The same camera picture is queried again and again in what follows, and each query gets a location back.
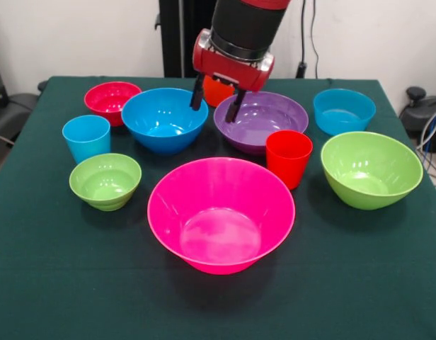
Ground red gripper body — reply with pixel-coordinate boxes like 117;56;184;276
192;28;275;94

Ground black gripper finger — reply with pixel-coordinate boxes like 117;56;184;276
224;88;246;124
189;73;206;111

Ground red cup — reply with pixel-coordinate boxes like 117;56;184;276
265;130;314;191

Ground large pink bowl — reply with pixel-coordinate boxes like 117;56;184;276
147;157;297;276

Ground large green bowl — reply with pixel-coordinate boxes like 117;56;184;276
320;131;425;211

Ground orange cup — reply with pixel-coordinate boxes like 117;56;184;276
202;76;236;108

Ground purple bowl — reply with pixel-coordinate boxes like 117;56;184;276
213;91;309;157

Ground large blue bowl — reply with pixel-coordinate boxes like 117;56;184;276
120;87;210;156

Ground small pinkish red bowl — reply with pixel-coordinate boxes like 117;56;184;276
84;81;143;128

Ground small blue bowl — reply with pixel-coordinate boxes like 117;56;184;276
312;88;377;137

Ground blue cup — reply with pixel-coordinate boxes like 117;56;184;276
62;114;112;165

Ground small green bowl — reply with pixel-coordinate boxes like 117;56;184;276
69;152;143;213

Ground black equipment base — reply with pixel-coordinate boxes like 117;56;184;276
399;86;436;132
0;92;39;137

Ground dark green tablecloth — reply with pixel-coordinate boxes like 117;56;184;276
0;76;436;340

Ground black cable with plug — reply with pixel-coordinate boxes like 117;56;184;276
294;0;309;79

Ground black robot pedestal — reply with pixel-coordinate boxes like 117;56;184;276
154;0;216;79

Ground blue and white cables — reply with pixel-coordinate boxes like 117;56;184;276
415;106;436;153

